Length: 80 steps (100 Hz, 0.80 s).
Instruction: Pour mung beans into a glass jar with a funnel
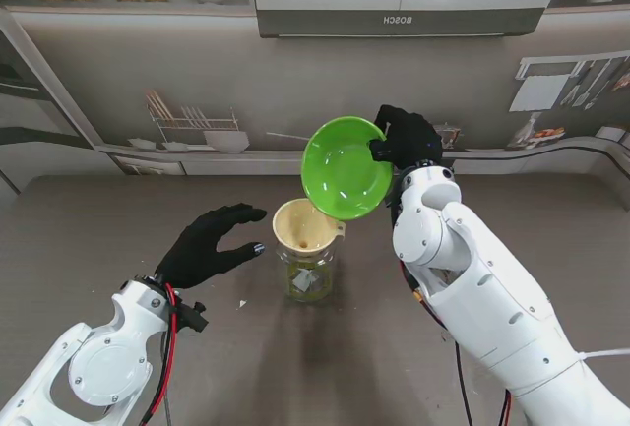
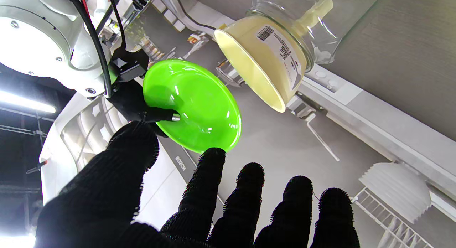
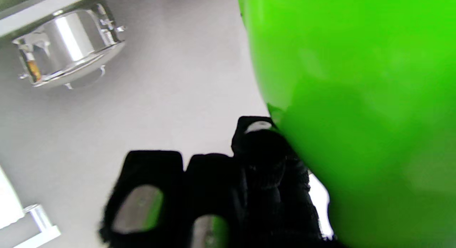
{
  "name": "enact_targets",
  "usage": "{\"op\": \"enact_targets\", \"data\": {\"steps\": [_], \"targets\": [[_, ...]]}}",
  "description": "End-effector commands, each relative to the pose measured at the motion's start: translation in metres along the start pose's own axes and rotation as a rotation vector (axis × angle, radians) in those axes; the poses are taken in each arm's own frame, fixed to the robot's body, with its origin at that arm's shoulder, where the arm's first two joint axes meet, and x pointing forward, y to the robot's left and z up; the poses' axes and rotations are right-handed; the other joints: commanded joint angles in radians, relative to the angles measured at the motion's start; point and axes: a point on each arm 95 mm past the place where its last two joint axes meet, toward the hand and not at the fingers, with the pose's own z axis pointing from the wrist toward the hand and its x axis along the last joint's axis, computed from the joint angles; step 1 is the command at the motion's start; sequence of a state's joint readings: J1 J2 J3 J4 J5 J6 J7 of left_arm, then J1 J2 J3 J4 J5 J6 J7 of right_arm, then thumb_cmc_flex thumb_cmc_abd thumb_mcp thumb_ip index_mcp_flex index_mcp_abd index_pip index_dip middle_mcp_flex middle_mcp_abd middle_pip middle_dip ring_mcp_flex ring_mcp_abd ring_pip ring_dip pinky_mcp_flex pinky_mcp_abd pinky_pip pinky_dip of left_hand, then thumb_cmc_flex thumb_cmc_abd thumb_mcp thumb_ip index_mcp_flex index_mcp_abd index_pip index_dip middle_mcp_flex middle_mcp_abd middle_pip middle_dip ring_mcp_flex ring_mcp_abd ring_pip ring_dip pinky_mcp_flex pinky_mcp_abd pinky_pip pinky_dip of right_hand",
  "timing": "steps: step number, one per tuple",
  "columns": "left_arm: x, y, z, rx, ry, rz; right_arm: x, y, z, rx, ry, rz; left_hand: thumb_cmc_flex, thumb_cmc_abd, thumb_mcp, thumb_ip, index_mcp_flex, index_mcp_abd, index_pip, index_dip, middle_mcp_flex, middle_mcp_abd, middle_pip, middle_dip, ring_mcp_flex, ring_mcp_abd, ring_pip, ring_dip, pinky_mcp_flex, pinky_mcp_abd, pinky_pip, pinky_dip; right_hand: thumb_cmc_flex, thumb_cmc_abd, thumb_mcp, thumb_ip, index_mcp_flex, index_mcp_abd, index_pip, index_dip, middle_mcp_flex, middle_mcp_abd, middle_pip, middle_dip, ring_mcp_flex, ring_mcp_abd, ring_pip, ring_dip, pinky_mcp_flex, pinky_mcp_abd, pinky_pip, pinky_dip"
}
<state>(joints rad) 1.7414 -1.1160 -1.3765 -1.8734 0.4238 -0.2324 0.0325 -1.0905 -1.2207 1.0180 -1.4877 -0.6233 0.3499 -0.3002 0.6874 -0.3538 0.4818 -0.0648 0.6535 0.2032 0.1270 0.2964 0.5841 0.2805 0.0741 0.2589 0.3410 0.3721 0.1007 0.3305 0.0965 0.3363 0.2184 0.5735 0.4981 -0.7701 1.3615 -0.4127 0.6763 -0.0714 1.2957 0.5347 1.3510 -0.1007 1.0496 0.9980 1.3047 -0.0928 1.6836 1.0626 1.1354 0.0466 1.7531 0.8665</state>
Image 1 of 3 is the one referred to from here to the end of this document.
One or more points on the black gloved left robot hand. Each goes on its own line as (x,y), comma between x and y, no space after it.
(197,254)

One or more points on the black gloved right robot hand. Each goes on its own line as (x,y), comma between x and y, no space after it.
(413,140)

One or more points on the green plastic bowl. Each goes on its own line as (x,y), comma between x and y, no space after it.
(344,165)

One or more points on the beige plastic funnel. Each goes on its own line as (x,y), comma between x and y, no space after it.
(295,229)

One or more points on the green mung beans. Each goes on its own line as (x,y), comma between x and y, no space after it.
(320,286)

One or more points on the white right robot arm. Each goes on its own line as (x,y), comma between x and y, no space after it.
(492,298)

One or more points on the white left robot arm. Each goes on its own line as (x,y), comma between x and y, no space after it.
(98,362)

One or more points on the clear glass jar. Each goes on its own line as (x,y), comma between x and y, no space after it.
(307,288)

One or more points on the printed kitchen scene backdrop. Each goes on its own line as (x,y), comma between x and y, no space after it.
(147,81)

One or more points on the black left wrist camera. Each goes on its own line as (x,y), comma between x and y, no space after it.
(194,318)

